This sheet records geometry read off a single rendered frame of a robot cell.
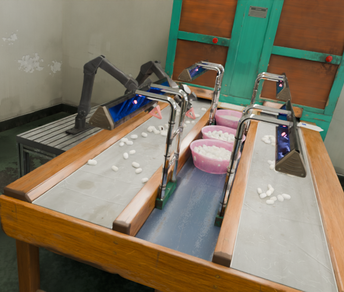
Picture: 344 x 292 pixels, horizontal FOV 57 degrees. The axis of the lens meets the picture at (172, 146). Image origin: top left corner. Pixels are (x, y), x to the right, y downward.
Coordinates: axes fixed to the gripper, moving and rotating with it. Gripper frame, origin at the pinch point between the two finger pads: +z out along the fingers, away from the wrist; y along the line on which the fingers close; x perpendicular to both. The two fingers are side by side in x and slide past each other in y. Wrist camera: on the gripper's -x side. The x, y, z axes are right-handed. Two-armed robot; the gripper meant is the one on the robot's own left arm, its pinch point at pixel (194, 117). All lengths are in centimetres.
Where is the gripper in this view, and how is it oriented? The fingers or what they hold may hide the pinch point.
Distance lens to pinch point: 215.8
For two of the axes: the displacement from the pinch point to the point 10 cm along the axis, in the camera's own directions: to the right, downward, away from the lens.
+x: -7.1, 5.5, 4.4
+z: 6.4, 7.7, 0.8
